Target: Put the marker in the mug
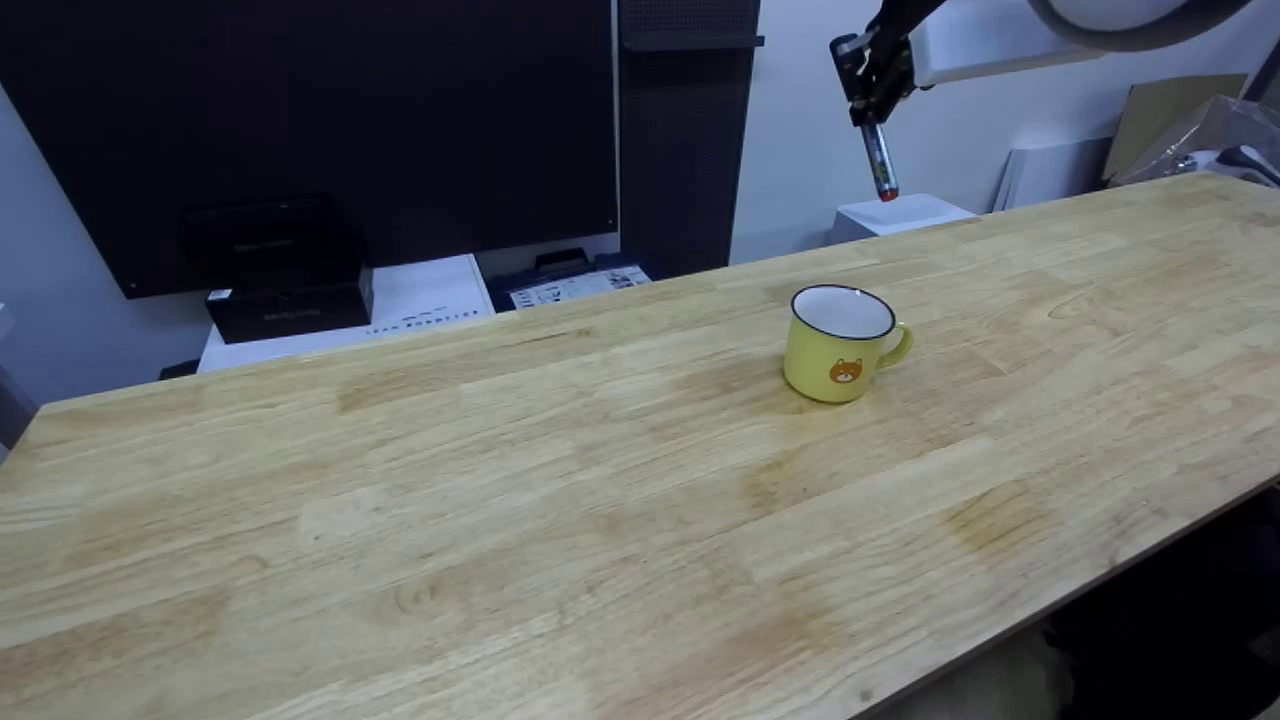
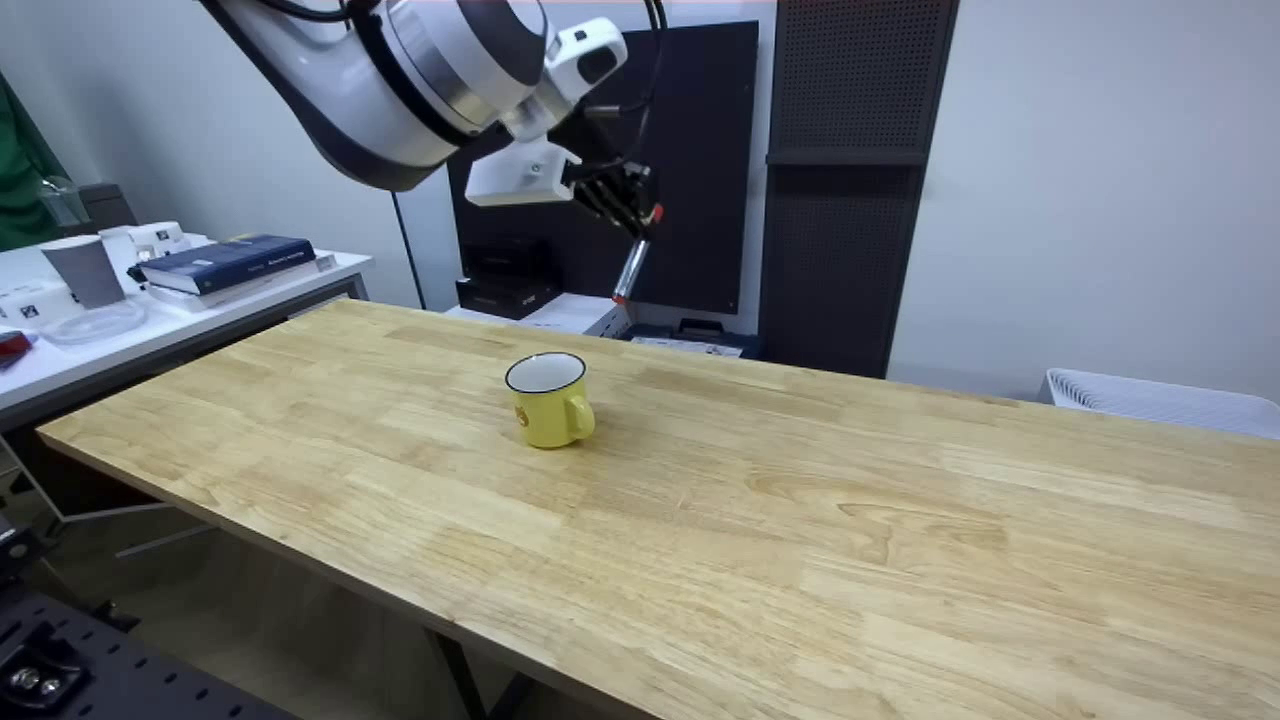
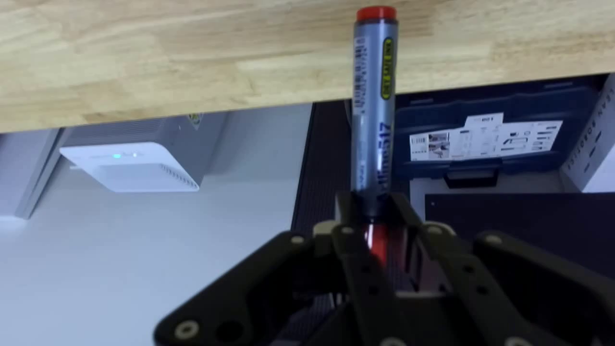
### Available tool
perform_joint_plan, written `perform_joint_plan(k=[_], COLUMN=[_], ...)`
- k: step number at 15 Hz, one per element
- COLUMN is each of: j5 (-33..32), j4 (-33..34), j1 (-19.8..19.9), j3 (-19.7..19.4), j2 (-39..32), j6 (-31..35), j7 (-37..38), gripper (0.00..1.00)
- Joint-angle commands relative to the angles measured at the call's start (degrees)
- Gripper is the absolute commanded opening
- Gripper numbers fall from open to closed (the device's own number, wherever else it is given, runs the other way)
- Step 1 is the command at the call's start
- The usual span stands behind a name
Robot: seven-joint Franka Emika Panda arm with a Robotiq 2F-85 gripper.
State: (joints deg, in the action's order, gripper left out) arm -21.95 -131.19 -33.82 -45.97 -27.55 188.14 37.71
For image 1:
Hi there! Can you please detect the red and grey marker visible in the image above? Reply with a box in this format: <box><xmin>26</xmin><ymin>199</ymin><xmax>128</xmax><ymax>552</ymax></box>
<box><xmin>857</xmin><ymin>114</ymin><xmax>905</xmax><ymax>207</ymax></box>

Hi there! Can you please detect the black box under monitor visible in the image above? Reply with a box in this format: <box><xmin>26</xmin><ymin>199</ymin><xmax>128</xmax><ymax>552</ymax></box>
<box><xmin>182</xmin><ymin>197</ymin><xmax>374</xmax><ymax>347</ymax></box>

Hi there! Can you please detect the white cardboard box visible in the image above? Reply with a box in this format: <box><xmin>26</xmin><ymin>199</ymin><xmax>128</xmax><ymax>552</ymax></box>
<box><xmin>194</xmin><ymin>252</ymin><xmax>500</xmax><ymax>376</ymax></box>

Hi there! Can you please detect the dark brown tall panel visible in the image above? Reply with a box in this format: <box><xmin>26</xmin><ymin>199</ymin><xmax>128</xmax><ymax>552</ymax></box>
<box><xmin>612</xmin><ymin>0</ymin><xmax>768</xmax><ymax>274</ymax></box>

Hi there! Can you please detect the white printed booklet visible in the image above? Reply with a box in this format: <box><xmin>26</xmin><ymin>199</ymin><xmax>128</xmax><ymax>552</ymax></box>
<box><xmin>506</xmin><ymin>258</ymin><xmax>656</xmax><ymax>312</ymax></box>

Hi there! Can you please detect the brown cardboard box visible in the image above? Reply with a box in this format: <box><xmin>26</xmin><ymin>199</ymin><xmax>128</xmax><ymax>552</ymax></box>
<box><xmin>1096</xmin><ymin>73</ymin><xmax>1280</xmax><ymax>193</ymax></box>

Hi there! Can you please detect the large black monitor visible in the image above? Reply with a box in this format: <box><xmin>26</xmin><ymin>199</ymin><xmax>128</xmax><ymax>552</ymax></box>
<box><xmin>0</xmin><ymin>0</ymin><xmax>625</xmax><ymax>300</ymax></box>

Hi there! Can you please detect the white panel by wall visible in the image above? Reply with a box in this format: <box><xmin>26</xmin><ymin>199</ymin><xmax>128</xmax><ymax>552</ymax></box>
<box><xmin>991</xmin><ymin>123</ymin><xmax>1121</xmax><ymax>216</ymax></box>

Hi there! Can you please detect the yellow enamel mug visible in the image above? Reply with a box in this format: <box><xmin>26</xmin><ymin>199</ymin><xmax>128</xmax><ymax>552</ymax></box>
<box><xmin>781</xmin><ymin>278</ymin><xmax>915</xmax><ymax>408</ymax></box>

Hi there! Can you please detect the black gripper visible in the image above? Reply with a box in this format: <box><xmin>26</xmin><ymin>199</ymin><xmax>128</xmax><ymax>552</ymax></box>
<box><xmin>829</xmin><ymin>0</ymin><xmax>947</xmax><ymax>136</ymax></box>

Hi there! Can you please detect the white plastic bin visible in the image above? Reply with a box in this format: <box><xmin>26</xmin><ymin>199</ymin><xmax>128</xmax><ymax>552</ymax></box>
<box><xmin>832</xmin><ymin>193</ymin><xmax>981</xmax><ymax>249</ymax></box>

